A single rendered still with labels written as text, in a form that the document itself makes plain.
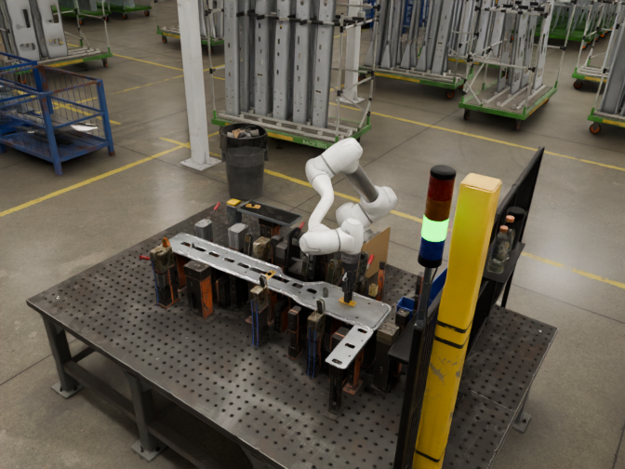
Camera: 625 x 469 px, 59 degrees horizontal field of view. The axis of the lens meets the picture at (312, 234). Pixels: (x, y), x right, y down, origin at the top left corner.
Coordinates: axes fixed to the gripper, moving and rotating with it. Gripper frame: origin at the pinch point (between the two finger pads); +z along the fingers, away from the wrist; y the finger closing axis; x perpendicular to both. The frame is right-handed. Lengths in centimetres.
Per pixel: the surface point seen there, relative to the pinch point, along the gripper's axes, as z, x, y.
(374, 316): 5.2, 15.6, 2.2
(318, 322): 2.7, -3.2, 22.9
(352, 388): 34.3, 16.1, 22.7
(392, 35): 22, -308, -759
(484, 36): 39, -197, -956
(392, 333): -0.6, 30.5, 15.4
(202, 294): 17, -76, 21
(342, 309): 5.2, 0.1, 5.2
